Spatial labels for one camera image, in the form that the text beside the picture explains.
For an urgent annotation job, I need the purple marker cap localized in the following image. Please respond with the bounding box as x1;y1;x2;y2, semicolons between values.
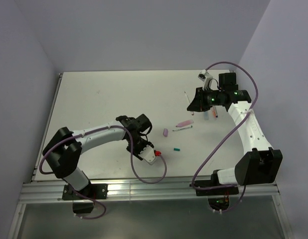
163;128;168;137

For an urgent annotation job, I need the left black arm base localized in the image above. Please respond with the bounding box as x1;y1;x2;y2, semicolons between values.
61;183;108;217

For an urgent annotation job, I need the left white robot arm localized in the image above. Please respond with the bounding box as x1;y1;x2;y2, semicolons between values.
42;114;155;199

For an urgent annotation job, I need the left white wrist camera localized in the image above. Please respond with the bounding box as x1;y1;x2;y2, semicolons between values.
139;145;156;165

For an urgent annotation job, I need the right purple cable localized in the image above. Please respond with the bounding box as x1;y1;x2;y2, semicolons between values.
191;61;259;213

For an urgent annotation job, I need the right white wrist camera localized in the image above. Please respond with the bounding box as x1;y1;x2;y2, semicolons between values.
198;70;213;90

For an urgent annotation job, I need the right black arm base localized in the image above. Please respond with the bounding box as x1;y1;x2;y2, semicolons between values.
194;180;239;197

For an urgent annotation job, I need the white thin pen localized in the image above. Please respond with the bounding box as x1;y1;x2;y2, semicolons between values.
184;91;194;116

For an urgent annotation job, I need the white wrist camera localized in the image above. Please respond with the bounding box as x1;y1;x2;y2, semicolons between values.
198;70;213;90
139;145;156;165

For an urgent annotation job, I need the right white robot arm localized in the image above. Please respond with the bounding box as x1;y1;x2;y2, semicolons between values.
187;70;283;194

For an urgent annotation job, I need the aluminium rail frame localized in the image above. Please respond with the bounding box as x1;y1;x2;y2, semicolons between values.
8;70;294;239

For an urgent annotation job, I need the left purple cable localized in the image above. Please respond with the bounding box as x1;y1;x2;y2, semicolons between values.
38;124;167;220

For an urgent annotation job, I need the pink highlighter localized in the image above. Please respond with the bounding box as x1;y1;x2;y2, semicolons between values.
176;119;194;127

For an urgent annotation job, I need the teal thin pen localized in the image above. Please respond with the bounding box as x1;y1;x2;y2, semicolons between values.
172;125;193;132

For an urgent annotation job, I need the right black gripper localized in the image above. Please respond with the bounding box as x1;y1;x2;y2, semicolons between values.
187;86;224;112

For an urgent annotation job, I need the purple cable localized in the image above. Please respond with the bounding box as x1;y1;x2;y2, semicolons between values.
38;124;167;220
191;61;259;213

